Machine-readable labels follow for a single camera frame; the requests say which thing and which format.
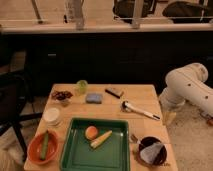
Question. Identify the blue sponge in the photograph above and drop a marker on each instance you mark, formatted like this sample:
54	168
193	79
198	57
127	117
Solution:
94	98

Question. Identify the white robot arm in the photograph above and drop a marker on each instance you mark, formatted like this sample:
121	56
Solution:
187	83

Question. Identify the clear green plastic cup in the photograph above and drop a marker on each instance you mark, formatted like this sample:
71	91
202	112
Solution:
82	86

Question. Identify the dark rectangular block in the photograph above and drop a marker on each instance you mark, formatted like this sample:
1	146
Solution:
115	92

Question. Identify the orange peach fruit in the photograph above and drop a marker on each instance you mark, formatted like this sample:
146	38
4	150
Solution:
91	132

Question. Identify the metal fork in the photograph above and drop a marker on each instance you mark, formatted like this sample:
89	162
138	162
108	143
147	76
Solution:
134	139

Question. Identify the green plastic tray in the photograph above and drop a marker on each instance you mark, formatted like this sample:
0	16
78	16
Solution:
112	155

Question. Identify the grey cloth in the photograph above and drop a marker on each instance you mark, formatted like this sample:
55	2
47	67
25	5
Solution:
149	154

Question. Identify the green cucumber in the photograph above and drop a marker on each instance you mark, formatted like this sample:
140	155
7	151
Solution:
44	146

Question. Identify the dark brown bowl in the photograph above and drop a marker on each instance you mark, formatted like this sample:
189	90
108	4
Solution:
147	141

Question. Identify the black office chair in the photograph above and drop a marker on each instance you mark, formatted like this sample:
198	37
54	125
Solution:
13	98

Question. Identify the orange bowl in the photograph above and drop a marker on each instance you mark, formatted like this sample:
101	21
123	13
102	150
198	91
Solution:
34	148

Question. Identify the white handled brush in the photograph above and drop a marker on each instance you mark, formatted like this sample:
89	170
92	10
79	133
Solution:
126	106

